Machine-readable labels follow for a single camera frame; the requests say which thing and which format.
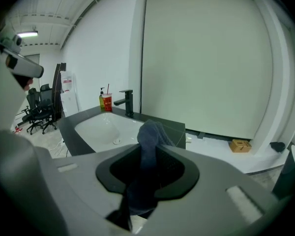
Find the brown cardboard box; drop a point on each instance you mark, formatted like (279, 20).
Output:
(240, 145)

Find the dark wooden boards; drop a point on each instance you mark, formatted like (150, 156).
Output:
(57, 90)

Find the white sink basin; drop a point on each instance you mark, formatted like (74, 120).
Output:
(100, 129)

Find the ceiling tube light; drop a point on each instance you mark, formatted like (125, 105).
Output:
(27, 34)

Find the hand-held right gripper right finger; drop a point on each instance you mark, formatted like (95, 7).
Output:
(211, 200)

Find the small white fitting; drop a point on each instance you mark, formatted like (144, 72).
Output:
(188, 139)

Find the black handheld item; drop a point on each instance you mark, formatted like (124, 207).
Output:
(277, 147)

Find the black faucet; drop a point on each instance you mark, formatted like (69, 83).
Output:
(129, 104)

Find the white roller blind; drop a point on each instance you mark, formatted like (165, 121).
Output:
(206, 58)

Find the person's left hand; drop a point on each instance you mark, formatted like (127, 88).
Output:
(28, 83)

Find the red paper cup with straw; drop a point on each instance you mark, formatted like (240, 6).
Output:
(107, 103)

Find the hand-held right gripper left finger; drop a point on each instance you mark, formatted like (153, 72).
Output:
(88, 193)

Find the black vanity countertop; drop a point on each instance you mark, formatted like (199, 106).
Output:
(68, 134)

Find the plastic bottle red label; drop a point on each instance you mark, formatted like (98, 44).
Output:
(17, 130)

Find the blue wiping cloth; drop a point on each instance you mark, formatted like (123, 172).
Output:
(150, 136)

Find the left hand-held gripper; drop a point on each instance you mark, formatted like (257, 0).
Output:
(22, 63)

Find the white water dispenser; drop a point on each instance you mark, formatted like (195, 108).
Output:
(71, 104)

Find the green soap pump bottle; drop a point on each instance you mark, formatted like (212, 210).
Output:
(101, 102)

